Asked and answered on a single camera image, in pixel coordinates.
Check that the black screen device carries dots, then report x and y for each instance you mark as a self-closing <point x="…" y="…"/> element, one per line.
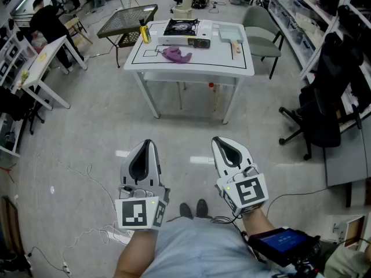
<point x="281" y="240"/>

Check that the small yellow item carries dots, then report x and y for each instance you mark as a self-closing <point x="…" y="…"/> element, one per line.
<point x="43" y="57"/>

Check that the person's light blue clothing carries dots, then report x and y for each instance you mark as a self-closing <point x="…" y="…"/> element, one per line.
<point x="203" y="248"/>

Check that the purple cloth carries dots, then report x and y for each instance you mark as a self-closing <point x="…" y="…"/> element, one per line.
<point x="175" y="54"/>

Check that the brown wooden board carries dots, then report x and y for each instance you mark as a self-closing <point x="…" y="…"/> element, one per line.
<point x="11" y="224"/>

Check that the person's left shoe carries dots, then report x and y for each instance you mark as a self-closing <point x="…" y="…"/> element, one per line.
<point x="185" y="210"/>

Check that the person's right shoe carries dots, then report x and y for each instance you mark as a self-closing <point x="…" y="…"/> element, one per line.
<point x="202" y="207"/>

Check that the light blue rectangular pan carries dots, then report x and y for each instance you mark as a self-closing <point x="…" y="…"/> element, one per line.
<point x="230" y="33"/>

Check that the white side table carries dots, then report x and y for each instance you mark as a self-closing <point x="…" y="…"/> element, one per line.
<point x="49" y="54"/>

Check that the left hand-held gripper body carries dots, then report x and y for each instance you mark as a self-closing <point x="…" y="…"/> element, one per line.
<point x="133" y="213"/>

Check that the white work table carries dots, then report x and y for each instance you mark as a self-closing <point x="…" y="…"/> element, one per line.
<point x="203" y="59"/>

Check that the pale flower bunch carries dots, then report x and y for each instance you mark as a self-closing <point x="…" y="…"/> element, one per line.
<point x="24" y="75"/>

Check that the person's left forearm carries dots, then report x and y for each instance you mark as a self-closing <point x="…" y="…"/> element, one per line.
<point x="136" y="250"/>

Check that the light wooden chair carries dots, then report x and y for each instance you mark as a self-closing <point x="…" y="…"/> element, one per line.
<point x="76" y="25"/>

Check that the black office chair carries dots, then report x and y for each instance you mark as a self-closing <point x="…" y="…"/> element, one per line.
<point x="324" y="120"/>
<point x="14" y="103"/>

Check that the white shelving unit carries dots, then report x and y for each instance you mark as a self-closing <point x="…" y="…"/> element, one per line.
<point x="290" y="33"/>
<point x="8" y="54"/>

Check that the beige trash bin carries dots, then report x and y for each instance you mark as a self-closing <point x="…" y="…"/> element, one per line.
<point x="184" y="9"/>

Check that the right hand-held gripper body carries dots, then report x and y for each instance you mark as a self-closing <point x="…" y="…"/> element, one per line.
<point x="249" y="193"/>

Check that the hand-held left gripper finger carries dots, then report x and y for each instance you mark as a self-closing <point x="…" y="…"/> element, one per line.
<point x="155" y="169"/>
<point x="126" y="172"/>

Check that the grey cabinet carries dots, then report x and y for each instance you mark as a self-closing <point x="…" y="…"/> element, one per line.
<point x="345" y="161"/>

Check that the person's shoe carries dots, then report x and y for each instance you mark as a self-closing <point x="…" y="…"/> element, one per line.
<point x="202" y="207"/>
<point x="185" y="210"/>

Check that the white portable gas stove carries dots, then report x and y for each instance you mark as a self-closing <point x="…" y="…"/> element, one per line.
<point x="181" y="39"/>

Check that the yellow bottle with black cap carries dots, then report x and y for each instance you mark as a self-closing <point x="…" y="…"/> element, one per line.
<point x="145" y="33"/>

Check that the grey green chair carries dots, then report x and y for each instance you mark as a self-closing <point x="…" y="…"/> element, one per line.
<point x="262" y="39"/>

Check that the glass-top lattice table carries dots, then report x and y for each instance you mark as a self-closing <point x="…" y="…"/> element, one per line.
<point x="127" y="19"/>

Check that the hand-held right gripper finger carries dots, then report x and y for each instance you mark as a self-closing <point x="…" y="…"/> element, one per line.
<point x="220" y="166"/>
<point x="246" y="156"/>

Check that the wooden framed panel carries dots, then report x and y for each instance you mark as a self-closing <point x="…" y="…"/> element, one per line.
<point x="355" y="230"/>

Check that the person's right forearm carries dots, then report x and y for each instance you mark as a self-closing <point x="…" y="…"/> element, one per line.
<point x="258" y="223"/>

